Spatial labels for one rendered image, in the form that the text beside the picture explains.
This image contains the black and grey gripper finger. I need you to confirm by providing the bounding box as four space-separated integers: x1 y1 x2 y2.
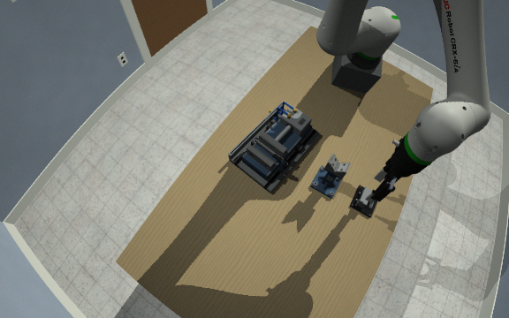
365 167 397 203
374 158 391 182

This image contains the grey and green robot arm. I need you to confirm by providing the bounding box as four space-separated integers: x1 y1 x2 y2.
316 0 491 174

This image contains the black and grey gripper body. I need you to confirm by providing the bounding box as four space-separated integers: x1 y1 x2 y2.
389 153 412 182

